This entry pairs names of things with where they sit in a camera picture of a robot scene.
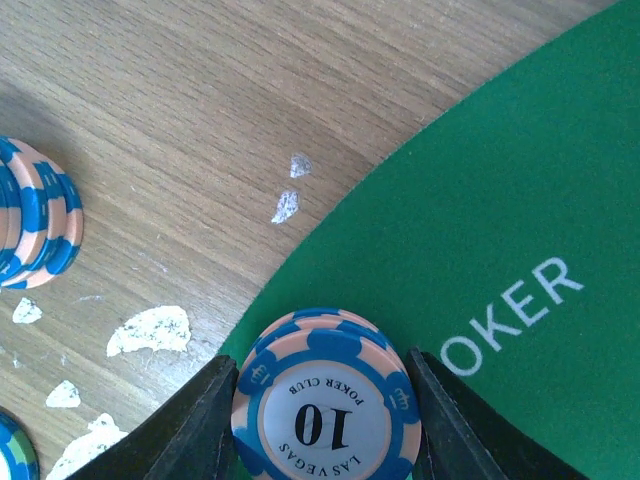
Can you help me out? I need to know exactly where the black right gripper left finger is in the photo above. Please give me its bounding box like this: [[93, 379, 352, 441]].
[[70, 355, 238, 480]]

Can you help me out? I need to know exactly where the teal green 50 chip stack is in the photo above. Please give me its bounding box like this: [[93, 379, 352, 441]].
[[0, 412, 40, 480]]

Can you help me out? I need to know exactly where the blue orange chip small blind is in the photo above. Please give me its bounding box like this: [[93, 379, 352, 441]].
[[231, 308, 422, 479]]

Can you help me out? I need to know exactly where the green round poker mat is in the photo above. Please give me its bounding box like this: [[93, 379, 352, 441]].
[[221, 1, 639, 479]]

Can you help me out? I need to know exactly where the large white paper scrap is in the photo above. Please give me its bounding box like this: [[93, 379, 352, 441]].
[[46, 413, 128, 480]]

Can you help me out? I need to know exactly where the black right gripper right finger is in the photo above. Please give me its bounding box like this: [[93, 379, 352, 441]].
[[405, 347, 585, 480]]

